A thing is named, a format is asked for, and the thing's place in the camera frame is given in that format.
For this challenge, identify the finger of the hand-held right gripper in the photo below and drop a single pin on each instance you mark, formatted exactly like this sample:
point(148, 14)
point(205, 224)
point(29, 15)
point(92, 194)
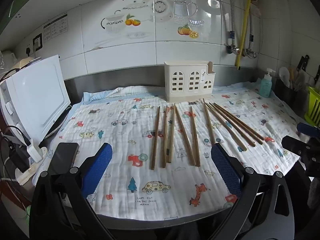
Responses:
point(293, 143)
point(308, 128)

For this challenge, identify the white spoon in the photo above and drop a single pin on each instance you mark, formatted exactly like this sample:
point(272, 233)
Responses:
point(284, 73)

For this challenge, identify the cream plastic utensil holder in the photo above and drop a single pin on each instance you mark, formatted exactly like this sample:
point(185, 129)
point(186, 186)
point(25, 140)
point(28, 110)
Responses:
point(188, 82)

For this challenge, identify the black power adapter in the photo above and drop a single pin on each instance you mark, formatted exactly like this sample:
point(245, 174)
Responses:
point(18, 158)

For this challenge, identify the person's right forearm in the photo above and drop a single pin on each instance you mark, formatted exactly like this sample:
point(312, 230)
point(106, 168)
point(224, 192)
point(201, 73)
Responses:
point(314, 195)

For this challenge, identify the wooden chopstick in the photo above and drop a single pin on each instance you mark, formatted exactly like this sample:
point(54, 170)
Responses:
point(247, 127)
point(184, 136)
point(165, 137)
point(232, 125)
point(238, 124)
point(194, 136)
point(226, 127)
point(171, 132)
point(155, 137)
point(209, 122)

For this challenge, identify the wooden spatula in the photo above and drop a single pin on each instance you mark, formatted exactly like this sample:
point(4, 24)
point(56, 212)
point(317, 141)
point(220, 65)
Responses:
point(298, 80)

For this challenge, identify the teal soap pump bottle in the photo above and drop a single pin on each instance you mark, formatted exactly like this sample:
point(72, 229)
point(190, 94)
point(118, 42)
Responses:
point(265, 86)

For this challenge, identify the white power strip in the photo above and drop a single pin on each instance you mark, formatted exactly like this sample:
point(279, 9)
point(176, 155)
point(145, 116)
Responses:
point(26, 176)

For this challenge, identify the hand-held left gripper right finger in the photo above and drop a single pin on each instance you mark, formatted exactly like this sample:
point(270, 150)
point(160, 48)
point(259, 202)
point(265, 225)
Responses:
point(226, 170)

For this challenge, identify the beige appliance lid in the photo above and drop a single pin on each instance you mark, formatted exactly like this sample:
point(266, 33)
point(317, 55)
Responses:
point(25, 62)

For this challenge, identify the dark utensil container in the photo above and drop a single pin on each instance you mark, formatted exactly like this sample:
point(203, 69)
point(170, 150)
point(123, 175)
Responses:
point(287, 95)

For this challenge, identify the white countertop appliance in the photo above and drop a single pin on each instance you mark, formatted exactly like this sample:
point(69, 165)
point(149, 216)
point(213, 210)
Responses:
point(37, 97)

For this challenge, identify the wall notice sticker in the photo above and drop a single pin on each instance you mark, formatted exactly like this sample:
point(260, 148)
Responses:
point(55, 27)

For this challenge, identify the white cartoon printed cloth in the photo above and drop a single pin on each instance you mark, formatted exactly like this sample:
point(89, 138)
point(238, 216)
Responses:
point(120, 135)

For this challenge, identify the white kettle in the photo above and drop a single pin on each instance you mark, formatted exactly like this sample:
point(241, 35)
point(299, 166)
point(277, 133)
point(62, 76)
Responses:
point(8, 58)

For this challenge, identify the green plastic utensil holder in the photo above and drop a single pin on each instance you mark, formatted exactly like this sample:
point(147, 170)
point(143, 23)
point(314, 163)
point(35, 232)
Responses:
point(313, 105)

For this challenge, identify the black smartphone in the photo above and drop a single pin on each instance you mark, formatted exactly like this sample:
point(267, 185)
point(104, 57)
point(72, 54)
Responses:
point(62, 157)

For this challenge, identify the white plug adapter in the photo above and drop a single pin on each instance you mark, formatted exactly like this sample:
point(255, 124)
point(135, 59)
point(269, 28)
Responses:
point(34, 152)

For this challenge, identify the metal water valve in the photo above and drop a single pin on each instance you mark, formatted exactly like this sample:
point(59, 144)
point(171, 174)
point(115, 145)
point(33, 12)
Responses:
point(250, 53)
point(233, 50)

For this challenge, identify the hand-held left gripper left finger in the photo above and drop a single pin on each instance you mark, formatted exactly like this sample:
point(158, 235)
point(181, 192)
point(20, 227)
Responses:
point(97, 170)

